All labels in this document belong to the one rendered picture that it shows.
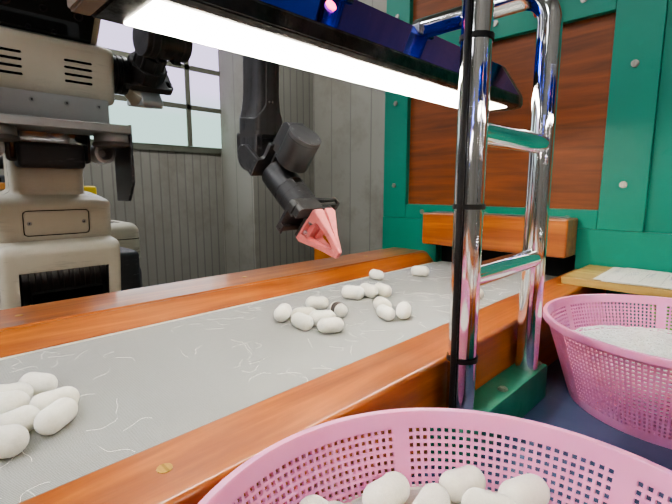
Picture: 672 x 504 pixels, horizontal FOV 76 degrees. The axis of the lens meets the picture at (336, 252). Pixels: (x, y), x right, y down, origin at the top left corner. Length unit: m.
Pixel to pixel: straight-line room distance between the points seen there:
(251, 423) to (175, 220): 3.50
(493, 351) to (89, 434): 0.37
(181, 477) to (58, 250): 0.83
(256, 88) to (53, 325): 0.47
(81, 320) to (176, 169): 3.22
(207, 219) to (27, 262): 2.93
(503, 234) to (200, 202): 3.21
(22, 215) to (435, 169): 0.88
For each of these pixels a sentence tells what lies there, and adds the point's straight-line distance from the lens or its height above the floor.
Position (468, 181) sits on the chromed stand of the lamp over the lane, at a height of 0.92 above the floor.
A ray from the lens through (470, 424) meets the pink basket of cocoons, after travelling 0.31.
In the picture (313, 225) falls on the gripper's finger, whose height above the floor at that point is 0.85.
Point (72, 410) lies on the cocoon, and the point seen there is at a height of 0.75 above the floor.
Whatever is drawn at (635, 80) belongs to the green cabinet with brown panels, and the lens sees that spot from 0.91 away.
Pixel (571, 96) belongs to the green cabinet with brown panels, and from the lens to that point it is 0.95.
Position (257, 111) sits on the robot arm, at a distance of 0.78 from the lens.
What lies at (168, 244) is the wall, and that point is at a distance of 3.76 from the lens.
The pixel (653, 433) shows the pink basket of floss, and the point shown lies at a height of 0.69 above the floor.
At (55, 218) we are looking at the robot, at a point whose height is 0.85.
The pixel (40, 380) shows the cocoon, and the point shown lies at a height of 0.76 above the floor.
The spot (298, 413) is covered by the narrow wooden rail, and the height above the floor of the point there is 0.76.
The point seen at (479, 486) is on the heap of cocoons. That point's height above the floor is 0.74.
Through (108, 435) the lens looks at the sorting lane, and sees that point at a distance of 0.37.
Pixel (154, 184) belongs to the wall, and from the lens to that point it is 3.70.
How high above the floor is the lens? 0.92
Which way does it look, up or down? 9 degrees down
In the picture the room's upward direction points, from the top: straight up
